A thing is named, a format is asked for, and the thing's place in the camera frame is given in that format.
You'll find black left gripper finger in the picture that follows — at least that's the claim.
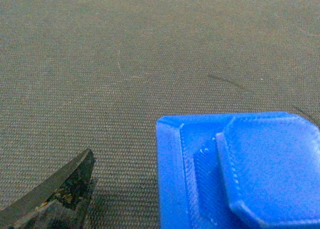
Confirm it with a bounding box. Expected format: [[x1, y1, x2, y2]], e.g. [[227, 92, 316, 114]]
[[0, 149, 95, 229]]

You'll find blue block part with knob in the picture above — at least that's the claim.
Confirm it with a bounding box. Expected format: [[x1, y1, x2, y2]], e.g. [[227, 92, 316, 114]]
[[156, 111, 320, 229]]

